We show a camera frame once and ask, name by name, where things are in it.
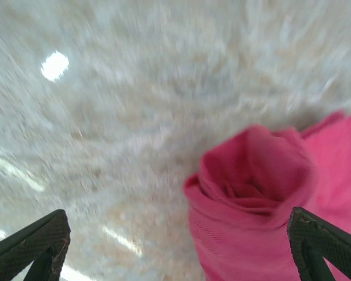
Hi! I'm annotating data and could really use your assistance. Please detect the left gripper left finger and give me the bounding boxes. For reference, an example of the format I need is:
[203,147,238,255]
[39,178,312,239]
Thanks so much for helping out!
[0,208,72,281]

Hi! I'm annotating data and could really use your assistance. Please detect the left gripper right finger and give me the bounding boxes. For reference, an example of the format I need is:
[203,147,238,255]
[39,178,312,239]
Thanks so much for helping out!
[286,206,351,281]

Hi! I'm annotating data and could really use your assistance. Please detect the magenta long pants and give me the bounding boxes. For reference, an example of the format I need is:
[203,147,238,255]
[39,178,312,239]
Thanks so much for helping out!
[183,109,351,281]

